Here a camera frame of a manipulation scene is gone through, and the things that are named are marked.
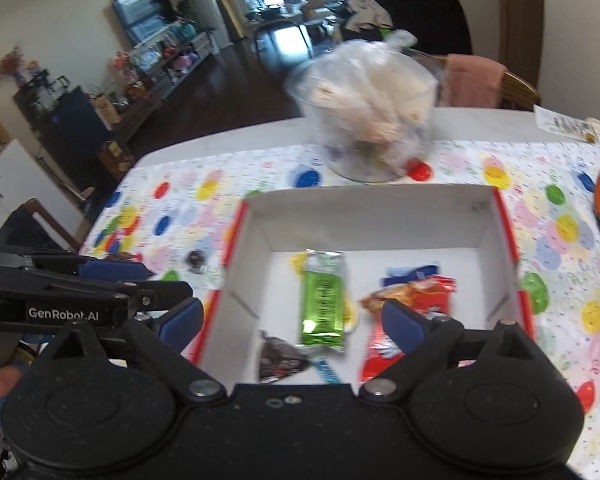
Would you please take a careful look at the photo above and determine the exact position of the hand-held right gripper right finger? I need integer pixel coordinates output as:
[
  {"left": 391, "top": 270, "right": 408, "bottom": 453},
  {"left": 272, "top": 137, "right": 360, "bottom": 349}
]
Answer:
[{"left": 358, "top": 299, "right": 554, "bottom": 404}]

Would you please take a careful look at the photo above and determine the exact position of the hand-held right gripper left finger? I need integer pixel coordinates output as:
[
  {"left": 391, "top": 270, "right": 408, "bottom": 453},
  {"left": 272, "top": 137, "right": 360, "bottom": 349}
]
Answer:
[{"left": 50, "top": 297, "right": 227, "bottom": 404}]

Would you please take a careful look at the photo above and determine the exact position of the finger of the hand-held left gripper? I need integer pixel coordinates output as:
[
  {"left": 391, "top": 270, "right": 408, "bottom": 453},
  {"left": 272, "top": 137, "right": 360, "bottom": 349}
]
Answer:
[
  {"left": 0, "top": 247, "right": 154, "bottom": 283},
  {"left": 0, "top": 279, "right": 194, "bottom": 314}
]

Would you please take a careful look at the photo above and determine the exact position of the red snack bag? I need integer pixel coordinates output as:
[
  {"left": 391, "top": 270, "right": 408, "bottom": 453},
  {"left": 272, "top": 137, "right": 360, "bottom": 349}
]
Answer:
[{"left": 359, "top": 275, "right": 457, "bottom": 386}]

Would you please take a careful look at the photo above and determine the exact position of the blue and white snack packet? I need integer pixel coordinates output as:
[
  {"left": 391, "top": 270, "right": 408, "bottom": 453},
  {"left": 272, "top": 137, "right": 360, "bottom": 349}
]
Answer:
[{"left": 383, "top": 261, "right": 440, "bottom": 284}]

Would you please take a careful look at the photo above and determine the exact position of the green snack packet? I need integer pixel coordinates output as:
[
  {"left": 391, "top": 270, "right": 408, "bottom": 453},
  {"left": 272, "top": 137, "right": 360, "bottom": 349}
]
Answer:
[{"left": 297, "top": 249, "right": 349, "bottom": 354}]

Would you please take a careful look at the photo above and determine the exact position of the small blue candy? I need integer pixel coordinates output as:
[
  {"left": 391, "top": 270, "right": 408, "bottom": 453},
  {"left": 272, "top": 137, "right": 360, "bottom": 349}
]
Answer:
[{"left": 310, "top": 354, "right": 342, "bottom": 385}]

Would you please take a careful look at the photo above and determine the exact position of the brown chocolate packet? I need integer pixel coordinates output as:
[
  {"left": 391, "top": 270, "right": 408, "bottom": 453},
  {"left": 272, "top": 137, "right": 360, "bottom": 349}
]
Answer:
[{"left": 257, "top": 330, "right": 314, "bottom": 385}]

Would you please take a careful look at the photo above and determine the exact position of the red cardboard box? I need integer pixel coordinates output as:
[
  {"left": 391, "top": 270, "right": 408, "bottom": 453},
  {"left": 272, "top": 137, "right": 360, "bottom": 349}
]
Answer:
[{"left": 194, "top": 184, "right": 537, "bottom": 386}]

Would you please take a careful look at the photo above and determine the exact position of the person's left hand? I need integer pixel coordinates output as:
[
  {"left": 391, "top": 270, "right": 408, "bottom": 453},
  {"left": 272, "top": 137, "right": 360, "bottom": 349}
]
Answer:
[{"left": 0, "top": 364, "right": 27, "bottom": 429}]

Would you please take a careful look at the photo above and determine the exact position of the round chocolate in silver wrapper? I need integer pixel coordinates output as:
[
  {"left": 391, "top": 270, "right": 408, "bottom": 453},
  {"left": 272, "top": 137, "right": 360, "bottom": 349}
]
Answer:
[{"left": 185, "top": 248, "right": 210, "bottom": 275}]

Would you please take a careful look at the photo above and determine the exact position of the dark wooden chair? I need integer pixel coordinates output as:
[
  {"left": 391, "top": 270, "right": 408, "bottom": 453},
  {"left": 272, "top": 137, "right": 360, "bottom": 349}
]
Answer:
[{"left": 0, "top": 199, "right": 83, "bottom": 257}]

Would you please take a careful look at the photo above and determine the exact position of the brown paper bag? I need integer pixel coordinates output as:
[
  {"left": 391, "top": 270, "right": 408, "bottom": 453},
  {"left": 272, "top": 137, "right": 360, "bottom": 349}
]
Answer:
[{"left": 99, "top": 139, "right": 137, "bottom": 182}]

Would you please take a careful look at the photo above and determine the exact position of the white cabinet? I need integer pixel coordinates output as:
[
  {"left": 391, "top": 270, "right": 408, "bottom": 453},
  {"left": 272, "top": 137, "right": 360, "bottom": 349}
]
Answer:
[{"left": 0, "top": 139, "right": 47, "bottom": 243}]

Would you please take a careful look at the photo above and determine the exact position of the dark sideboard cabinet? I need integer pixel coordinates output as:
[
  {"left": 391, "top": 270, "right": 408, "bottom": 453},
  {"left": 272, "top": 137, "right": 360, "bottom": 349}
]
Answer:
[{"left": 12, "top": 84, "right": 112, "bottom": 173}]

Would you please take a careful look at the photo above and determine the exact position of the balloon print tablecloth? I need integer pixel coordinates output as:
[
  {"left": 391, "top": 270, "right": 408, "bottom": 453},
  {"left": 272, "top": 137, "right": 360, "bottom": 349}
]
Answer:
[{"left": 77, "top": 137, "right": 600, "bottom": 480}]

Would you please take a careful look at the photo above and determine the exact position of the low tv stand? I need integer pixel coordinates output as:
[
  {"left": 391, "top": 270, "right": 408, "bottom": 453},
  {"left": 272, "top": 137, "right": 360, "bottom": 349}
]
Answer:
[{"left": 124, "top": 34, "right": 217, "bottom": 107}]

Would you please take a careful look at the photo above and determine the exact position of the clear container with plastic bag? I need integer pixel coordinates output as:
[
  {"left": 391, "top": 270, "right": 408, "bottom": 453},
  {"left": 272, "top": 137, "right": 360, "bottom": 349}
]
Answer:
[{"left": 284, "top": 29, "right": 439, "bottom": 184}]

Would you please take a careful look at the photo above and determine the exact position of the pink cloth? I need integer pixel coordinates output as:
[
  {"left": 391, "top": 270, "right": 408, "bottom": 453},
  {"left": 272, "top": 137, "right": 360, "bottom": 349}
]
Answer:
[{"left": 439, "top": 54, "right": 507, "bottom": 109}]

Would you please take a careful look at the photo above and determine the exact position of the flat screen television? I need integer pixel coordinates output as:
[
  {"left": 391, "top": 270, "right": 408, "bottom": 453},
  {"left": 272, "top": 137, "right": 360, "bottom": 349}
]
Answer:
[{"left": 111, "top": 0, "right": 179, "bottom": 47}]

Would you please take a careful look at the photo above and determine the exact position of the white printed paper packet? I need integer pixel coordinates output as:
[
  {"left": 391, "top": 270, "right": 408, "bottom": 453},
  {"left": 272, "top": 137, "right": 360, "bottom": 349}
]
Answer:
[{"left": 532, "top": 104, "right": 600, "bottom": 145}]

